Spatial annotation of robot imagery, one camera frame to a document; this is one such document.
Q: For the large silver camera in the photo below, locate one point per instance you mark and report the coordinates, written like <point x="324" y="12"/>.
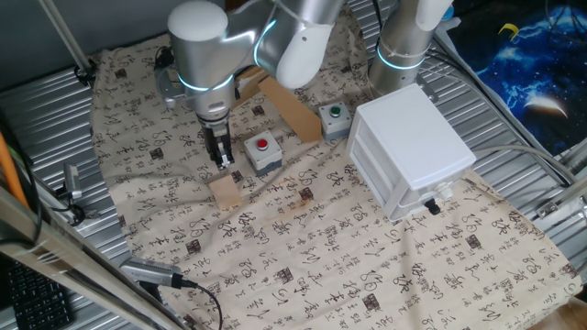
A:
<point x="149" y="272"/>

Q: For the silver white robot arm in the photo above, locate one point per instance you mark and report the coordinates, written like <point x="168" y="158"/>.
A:
<point x="206" y="50"/>

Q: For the light wooden cube block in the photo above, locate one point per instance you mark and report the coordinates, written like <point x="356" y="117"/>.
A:
<point x="225" y="192"/>

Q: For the wooden picture frame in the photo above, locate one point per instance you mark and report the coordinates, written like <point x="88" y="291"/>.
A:
<point x="293" y="112"/>

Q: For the light blue plastic piece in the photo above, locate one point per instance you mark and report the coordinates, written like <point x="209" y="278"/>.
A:
<point x="451" y="18"/>

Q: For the orange rod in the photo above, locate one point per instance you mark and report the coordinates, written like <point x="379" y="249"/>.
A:
<point x="10" y="172"/>

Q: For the beige calligraphy print cloth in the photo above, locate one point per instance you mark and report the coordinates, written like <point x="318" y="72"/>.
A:
<point x="275" y="238"/>

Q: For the aluminium corner bracket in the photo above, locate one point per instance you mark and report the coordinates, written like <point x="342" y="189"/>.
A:
<point x="557" y="204"/>

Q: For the white metal pole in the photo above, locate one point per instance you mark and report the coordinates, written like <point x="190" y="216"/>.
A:
<point x="64" y="39"/>

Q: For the white plastic drawer box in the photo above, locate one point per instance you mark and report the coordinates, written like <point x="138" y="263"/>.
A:
<point x="413" y="137"/>

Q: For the metal camera mount clamp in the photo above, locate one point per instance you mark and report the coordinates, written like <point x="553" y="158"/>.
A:
<point x="75" y="212"/>

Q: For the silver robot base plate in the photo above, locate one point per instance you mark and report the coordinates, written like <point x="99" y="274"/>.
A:
<point x="427" y="89"/>

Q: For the green push button box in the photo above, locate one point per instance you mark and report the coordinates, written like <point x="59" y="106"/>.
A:
<point x="335" y="120"/>

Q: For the black keyboard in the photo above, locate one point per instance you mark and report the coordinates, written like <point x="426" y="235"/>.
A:
<point x="39" y="298"/>

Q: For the aluminium frame beam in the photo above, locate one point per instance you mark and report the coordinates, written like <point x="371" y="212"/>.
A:
<point x="59" y="256"/>

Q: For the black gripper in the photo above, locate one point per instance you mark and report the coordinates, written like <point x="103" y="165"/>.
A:
<point x="216" y="135"/>

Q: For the small silver camera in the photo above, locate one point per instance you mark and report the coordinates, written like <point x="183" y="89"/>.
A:
<point x="72" y="179"/>

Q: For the red push button box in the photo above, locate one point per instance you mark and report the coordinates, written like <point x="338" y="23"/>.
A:
<point x="262" y="153"/>

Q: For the blue galaxy print mat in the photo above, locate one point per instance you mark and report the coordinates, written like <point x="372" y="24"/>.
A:
<point x="527" y="78"/>

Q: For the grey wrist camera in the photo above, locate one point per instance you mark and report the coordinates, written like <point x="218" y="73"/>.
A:
<point x="166" y="87"/>

